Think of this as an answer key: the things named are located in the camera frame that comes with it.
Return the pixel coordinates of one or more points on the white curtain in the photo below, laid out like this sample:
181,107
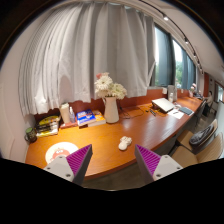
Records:
78,41

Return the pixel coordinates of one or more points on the white computer mouse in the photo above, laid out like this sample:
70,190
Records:
124,143

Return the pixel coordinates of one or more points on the dark grey curtain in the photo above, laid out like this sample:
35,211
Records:
164,58

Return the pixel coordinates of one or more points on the white flower bouquet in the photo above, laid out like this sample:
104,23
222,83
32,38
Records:
106,87

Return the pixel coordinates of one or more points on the white cylindrical container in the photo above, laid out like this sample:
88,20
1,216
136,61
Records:
64,110

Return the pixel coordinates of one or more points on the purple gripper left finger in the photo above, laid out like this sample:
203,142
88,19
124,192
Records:
72,167

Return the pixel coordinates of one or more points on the white ceramic vase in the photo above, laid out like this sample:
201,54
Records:
111,111

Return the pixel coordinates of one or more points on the wooden chair near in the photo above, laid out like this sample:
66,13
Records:
211,152

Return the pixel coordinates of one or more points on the stack of snack packages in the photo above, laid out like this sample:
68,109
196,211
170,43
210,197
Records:
47,126

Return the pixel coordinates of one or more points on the dark tablet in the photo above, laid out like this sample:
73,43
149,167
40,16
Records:
186,110

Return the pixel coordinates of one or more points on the orange book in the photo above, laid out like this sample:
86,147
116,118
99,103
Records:
99,119

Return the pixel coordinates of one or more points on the white desk device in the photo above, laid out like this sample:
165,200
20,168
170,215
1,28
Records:
172,92

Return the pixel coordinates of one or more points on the blue book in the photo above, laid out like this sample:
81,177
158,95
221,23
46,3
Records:
85,117

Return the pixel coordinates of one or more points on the wooden chair with backpack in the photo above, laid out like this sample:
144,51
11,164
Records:
193,142

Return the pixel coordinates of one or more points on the small clear bottle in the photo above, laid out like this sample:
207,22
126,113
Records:
72,115

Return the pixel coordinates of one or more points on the round cartoon mouse pad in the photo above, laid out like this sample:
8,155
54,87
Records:
60,149

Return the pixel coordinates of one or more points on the silver laptop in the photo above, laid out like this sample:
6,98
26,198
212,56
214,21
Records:
163,104

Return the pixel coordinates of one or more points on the white paper sheet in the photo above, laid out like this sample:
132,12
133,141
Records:
176,113

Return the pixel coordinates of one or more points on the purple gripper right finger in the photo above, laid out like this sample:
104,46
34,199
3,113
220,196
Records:
153,166

